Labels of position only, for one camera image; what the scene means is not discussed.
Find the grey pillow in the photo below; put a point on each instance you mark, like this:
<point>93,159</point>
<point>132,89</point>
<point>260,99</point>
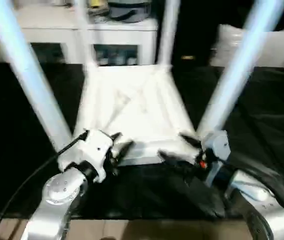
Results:
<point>261,45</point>

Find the white plastic table leg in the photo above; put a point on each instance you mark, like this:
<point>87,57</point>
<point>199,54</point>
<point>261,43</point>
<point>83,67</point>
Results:
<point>241,60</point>
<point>27,70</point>
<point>167,30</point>
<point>84,30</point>

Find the white plastic table top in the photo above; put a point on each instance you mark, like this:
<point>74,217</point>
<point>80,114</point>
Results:
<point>132,100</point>

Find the small yellow tag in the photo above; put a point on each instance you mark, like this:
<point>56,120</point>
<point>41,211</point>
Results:
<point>187,57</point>

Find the black work mat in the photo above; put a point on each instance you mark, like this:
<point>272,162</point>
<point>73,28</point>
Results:
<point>12,130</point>

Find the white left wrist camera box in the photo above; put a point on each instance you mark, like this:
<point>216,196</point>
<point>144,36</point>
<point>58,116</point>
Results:
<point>89,150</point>

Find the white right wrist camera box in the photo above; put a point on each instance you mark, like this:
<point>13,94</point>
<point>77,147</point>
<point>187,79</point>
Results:
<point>216,150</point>

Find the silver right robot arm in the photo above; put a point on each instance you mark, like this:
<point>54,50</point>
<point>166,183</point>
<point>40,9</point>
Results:
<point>261,205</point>

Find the white cabinet with glass doors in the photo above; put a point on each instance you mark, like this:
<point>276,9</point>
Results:
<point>112,35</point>

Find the grey black bag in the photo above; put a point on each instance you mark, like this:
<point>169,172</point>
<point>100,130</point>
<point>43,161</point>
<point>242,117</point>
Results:
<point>124,9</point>

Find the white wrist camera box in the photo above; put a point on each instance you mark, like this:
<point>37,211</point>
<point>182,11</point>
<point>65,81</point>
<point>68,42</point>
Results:
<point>89,150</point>
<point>216,150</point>

